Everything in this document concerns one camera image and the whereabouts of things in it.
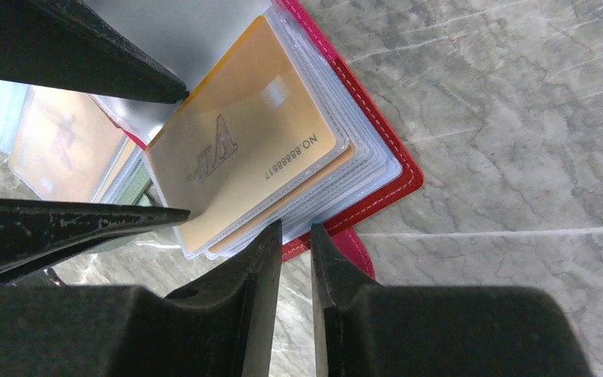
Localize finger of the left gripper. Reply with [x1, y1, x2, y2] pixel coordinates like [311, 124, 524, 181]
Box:
[0, 1, 189, 104]
[0, 199, 190, 284]

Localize gold vip card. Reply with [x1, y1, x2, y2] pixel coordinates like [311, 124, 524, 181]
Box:
[145, 16, 348, 254]

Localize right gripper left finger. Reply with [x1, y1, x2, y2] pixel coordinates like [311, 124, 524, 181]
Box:
[0, 221, 283, 376]

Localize red card holder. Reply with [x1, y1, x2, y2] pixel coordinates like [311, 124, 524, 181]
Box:
[89, 1, 423, 272]

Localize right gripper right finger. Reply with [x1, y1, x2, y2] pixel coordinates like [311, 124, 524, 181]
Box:
[310, 224, 592, 376]

